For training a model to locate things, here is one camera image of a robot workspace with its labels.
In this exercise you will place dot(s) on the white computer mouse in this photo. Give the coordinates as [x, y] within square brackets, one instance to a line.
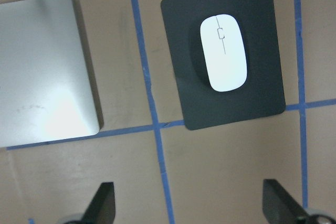
[224, 52]

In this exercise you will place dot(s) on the black mousepad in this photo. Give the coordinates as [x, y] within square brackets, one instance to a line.
[262, 93]

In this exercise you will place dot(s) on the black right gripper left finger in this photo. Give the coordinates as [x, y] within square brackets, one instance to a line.
[102, 207]

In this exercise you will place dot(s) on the silver apple laptop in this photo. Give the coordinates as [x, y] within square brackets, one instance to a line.
[46, 92]

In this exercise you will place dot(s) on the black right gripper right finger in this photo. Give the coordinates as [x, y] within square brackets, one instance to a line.
[279, 206]

